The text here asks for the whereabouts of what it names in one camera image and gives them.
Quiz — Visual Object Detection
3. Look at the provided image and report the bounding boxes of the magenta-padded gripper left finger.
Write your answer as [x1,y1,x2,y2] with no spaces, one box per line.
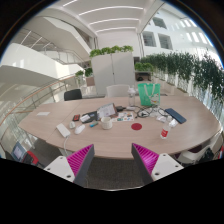
[43,143,96,188]

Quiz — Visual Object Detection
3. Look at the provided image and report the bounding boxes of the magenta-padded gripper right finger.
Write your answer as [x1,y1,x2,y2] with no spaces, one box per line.
[130,142,185,186]

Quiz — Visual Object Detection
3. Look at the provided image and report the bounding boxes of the clear water bottle red label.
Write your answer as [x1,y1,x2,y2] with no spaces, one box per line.
[160,115,173,140]

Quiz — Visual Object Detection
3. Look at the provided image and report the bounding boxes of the white power strip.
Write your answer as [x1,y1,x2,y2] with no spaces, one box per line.
[55,123,72,138]

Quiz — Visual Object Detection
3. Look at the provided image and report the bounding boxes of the clear plastic package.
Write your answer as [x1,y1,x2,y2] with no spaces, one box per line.
[169,118,179,129]

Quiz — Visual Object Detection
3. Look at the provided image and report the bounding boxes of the white computer mouse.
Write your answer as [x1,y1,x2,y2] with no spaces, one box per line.
[74,124,86,135]

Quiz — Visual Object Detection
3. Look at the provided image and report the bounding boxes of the flat round red coaster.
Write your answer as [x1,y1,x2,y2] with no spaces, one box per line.
[130,122,143,131]

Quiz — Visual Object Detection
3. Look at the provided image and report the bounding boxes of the dark blue keyboard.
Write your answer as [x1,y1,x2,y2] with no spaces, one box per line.
[164,107,188,125]

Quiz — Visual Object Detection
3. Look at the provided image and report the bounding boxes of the white card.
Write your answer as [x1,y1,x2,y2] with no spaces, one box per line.
[79,114,92,123]

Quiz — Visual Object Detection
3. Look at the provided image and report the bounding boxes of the white checked paper cup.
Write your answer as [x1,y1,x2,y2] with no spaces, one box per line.
[100,116,114,130]

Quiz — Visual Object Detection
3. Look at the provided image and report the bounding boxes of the green tote bag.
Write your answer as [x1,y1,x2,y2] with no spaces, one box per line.
[137,82,162,107]

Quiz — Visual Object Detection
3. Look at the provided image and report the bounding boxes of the black office chair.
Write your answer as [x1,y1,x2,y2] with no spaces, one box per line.
[63,88,83,102]

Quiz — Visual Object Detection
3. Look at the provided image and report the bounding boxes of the glass railing wooden handrail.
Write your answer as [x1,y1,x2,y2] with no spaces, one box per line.
[0,73,79,128]

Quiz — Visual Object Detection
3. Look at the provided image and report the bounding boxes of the clear sports bottle white lid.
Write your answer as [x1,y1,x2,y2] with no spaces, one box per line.
[127,85,137,108]

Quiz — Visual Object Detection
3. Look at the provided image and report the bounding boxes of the brown planter with plants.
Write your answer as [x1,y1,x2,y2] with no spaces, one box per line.
[74,67,96,88]

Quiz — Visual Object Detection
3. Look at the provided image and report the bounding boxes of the long green hedge row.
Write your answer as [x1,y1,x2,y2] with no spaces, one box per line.
[134,49,224,101]

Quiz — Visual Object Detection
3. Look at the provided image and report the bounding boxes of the tall white cabinet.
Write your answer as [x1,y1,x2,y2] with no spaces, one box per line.
[90,51,136,96]

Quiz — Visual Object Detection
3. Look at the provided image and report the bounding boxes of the green plants in cabinet planter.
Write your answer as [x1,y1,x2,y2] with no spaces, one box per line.
[89,45,134,58]

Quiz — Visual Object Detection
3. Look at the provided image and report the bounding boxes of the ceiling light strips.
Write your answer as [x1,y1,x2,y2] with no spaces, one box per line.
[62,0,145,34]

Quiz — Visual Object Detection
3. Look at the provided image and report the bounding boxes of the white power strip cable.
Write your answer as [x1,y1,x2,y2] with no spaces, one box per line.
[63,135,71,156]

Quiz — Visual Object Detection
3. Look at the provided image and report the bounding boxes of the black cables bundle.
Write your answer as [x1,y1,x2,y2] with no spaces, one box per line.
[134,104,168,119]

